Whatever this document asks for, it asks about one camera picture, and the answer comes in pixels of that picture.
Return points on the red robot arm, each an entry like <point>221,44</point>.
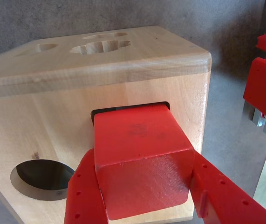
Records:
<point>263,88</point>

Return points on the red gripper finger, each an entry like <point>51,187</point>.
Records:
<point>83,193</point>
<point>223,200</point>

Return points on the wooden shape sorter box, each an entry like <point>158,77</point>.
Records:
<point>53,112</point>

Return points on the aluminium profile rail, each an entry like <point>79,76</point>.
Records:
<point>264,126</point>

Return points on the red cube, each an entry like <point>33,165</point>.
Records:
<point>142,158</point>

